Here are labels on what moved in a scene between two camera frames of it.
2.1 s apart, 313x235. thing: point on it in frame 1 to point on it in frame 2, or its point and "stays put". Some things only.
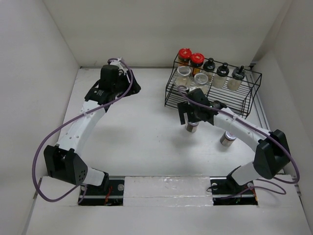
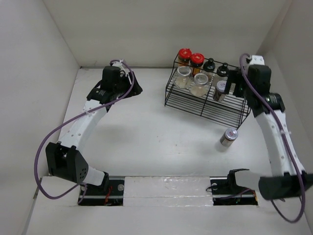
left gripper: [134, 87] stays put
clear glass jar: [183, 76] stays put
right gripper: [185, 106] to [237, 77]
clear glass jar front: [201, 81] stays put
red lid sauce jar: [196, 59] stays put
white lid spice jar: [192, 126] to [219, 95]
